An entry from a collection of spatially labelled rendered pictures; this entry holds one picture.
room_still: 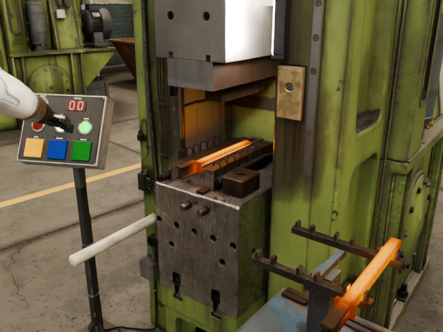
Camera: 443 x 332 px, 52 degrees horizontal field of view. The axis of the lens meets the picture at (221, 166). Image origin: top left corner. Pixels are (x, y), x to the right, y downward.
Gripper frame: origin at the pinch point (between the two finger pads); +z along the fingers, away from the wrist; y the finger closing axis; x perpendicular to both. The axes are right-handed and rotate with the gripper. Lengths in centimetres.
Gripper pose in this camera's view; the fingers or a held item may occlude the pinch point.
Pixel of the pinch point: (66, 126)
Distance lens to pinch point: 172.3
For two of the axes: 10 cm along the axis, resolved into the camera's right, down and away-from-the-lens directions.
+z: 1.7, 1.8, 9.7
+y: 9.8, 0.7, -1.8
